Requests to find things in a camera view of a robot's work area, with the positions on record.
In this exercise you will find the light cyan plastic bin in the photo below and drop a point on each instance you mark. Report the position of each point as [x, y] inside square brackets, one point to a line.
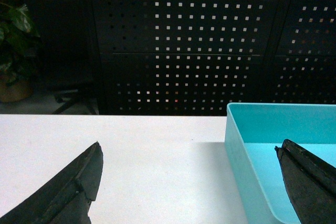
[253, 130]

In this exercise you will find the black office chair base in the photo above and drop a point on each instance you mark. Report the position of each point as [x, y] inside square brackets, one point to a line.
[70, 94]

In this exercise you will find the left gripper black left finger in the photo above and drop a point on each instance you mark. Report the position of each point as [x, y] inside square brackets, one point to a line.
[67, 197]

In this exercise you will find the black perforated metal panel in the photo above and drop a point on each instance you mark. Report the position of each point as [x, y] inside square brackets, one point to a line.
[194, 57]

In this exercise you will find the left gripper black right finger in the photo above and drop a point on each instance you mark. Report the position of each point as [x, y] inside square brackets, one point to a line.
[309, 182]

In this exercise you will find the green potted plant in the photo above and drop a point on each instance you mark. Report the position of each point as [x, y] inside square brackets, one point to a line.
[18, 36]

